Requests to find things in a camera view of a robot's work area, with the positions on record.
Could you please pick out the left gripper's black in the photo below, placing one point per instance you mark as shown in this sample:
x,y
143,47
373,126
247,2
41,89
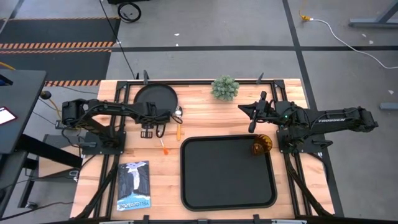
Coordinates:
x,y
154,113

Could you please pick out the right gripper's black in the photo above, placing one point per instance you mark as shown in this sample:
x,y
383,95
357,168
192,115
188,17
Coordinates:
x,y
269,110

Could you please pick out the amber faceted cup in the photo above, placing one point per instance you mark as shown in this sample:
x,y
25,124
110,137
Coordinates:
x,y
261,144

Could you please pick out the black frying pan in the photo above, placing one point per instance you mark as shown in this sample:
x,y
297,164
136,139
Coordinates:
x,y
155,93

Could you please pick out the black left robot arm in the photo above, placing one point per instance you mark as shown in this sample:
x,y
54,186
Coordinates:
x,y
118,107

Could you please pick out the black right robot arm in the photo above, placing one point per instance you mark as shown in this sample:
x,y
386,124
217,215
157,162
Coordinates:
x,y
335,119

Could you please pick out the black rectangular tray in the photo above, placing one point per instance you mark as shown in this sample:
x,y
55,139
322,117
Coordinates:
x,y
227,174

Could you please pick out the small green potted plant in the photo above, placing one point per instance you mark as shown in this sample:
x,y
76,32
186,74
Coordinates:
x,y
225,88

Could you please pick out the Yellowstone picture book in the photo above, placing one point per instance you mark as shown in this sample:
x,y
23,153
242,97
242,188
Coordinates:
x,y
133,186

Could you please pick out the yellow plug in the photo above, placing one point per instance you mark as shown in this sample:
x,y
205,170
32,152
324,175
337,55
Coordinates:
x,y
305,18

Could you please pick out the black hazard-striped floor mat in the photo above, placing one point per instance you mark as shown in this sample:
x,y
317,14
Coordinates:
x,y
56,31
56,67

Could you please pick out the black desk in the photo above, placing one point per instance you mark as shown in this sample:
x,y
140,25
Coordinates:
x,y
21,93

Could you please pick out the grey desk foot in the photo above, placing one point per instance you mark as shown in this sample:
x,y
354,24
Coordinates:
x,y
388,106
367,22

